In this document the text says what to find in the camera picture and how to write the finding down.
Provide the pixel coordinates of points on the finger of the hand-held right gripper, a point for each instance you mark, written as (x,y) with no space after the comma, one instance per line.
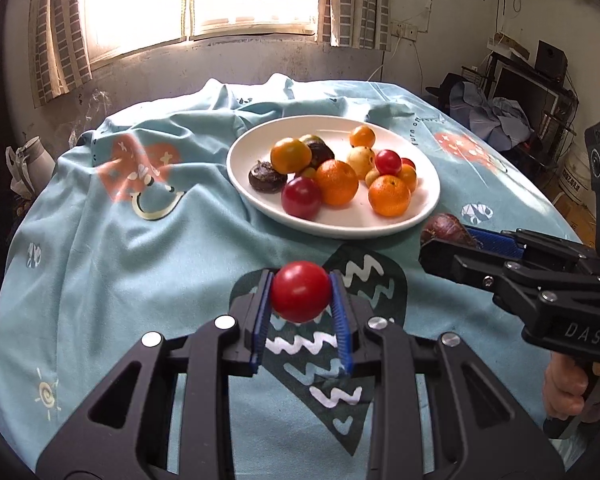
(500,245)
(455,260)

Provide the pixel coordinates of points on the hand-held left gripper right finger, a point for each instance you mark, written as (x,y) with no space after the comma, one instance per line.
(341,325)

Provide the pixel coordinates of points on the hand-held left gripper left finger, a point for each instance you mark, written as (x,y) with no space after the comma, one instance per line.
(261,320)

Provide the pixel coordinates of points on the red tomato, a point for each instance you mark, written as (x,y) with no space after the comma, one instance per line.
(300,290)
(409,162)
(387,161)

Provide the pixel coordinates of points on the orange tomato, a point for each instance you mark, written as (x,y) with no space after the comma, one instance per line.
(409,180)
(291,156)
(362,136)

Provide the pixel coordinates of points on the white oval plate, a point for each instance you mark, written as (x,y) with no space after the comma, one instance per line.
(340,222)

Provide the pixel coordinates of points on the small yellow jujube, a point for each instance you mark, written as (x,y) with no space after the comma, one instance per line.
(372,177)

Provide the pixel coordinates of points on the dark red plum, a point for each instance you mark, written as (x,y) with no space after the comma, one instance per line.
(301,197)

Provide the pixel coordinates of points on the yellow-orange loquat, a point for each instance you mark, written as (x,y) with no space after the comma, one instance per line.
(360,157)

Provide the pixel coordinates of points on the large dark brown water chestnut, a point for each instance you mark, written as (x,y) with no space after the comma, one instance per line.
(266,176)

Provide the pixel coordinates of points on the person's right hand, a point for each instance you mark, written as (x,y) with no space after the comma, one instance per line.
(562,390)

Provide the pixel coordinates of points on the white bucket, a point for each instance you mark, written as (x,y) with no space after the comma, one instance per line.
(575,180)

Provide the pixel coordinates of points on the mandarin orange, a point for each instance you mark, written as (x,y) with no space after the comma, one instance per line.
(389,196)
(336,182)

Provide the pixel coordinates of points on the blue clothes pile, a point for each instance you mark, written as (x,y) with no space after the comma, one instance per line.
(495,115)

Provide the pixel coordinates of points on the dark monitor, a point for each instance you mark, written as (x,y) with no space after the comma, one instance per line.
(525,95)

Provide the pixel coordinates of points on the light blue printed tablecloth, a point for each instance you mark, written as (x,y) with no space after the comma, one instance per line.
(105,285)

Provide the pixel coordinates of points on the black speaker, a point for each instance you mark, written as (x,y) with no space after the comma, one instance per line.
(551,60)

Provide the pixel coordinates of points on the flat cardboard box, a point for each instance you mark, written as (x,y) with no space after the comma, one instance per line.
(507,45)

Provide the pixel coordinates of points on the person's dark clothing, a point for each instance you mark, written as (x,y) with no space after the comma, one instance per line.
(595,460)

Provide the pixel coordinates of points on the grey checked curtain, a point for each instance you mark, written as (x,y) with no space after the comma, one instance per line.
(355,5)
(55,35)

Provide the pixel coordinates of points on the white kettle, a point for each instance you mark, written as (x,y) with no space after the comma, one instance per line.
(32,160)

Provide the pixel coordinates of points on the bright window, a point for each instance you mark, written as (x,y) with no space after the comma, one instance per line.
(130,0)

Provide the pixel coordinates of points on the white wall socket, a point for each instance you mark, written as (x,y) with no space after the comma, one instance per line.
(404,30)

